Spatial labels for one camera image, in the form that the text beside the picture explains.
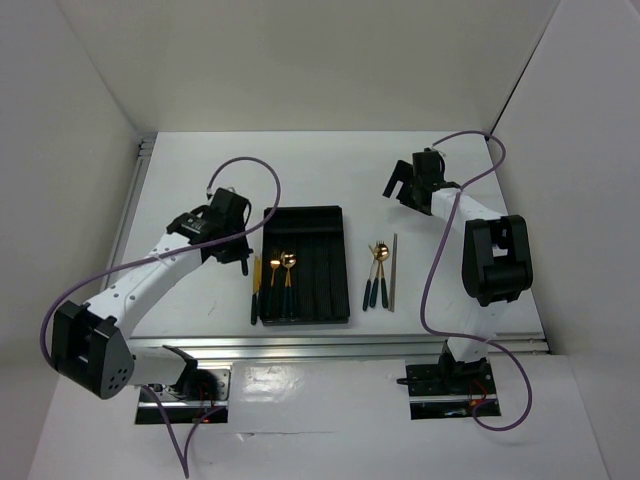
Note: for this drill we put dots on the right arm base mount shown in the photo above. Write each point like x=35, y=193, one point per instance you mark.
x=433, y=395

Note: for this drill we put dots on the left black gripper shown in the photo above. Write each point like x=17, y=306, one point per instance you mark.
x=241, y=252

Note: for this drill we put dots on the gold fork green handle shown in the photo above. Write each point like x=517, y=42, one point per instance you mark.
x=275, y=264
x=375, y=289

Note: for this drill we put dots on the aluminium frame rail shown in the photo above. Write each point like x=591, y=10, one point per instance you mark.
x=207, y=314

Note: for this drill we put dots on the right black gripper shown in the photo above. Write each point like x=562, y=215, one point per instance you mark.
x=402, y=173

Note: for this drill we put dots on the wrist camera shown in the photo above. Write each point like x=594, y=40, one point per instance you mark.
x=432, y=148
x=231, y=209

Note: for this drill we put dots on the gold spoon green handle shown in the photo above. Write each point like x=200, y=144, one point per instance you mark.
x=287, y=311
x=382, y=253
x=288, y=260

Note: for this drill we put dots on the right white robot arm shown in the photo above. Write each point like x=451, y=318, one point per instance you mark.
x=496, y=264

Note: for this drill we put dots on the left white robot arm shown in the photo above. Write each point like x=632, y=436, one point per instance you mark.
x=90, y=340

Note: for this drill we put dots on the black cutlery tray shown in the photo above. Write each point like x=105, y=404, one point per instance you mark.
x=319, y=279

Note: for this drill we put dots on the metal chopstick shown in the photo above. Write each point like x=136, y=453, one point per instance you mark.
x=395, y=241
x=392, y=280

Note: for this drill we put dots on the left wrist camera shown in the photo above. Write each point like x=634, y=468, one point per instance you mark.
x=231, y=209

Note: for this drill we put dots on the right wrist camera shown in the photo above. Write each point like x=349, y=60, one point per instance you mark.
x=432, y=148

